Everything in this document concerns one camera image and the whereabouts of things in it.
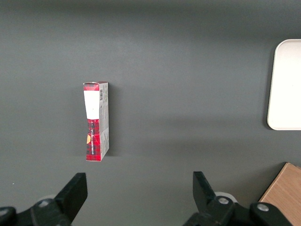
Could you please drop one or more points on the light wooden board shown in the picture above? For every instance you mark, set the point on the light wooden board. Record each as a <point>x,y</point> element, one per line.
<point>284,190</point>

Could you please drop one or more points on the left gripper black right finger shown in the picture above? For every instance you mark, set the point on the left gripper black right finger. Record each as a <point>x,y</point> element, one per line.
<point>203,195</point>

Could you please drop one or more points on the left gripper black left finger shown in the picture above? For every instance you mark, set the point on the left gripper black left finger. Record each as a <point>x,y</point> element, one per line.
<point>70,195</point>

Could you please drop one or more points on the white rectangular tray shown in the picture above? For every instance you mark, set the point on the white rectangular tray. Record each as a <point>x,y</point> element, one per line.
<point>287,87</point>

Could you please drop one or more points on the red plaid cardboard box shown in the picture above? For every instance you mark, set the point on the red plaid cardboard box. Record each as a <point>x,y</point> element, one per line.
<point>94,141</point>

